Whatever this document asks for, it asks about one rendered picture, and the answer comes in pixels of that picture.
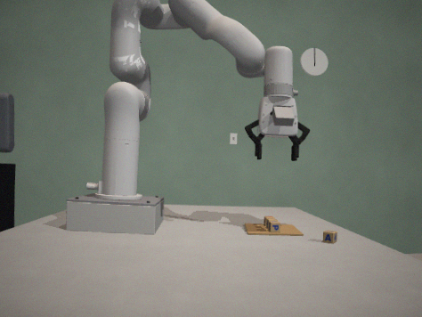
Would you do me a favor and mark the tan mat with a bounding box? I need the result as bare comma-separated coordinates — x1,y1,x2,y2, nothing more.
245,224,304,236

